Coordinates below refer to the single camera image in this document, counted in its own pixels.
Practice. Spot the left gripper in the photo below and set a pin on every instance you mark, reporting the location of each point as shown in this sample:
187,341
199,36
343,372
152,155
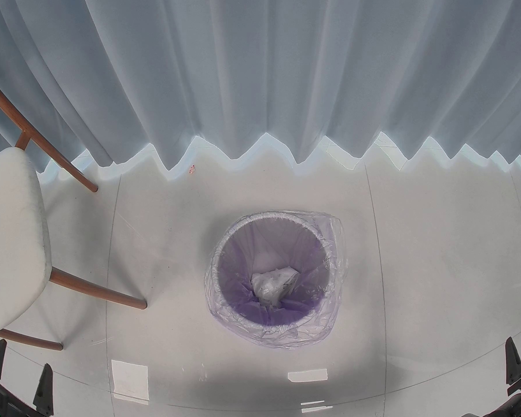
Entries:
2,398

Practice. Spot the purple plastic bag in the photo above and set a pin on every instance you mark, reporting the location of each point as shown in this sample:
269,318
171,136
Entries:
234,276

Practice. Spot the white paper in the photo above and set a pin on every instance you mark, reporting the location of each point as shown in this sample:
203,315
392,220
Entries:
273,285

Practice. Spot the white trash bin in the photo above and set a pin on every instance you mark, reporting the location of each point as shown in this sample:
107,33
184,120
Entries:
269,250

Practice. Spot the white cushioned wooden chair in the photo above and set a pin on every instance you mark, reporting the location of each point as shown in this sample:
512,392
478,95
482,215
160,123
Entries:
13,233

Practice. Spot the pale blue curtain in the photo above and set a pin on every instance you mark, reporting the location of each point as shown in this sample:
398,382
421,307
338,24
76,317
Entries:
260,59

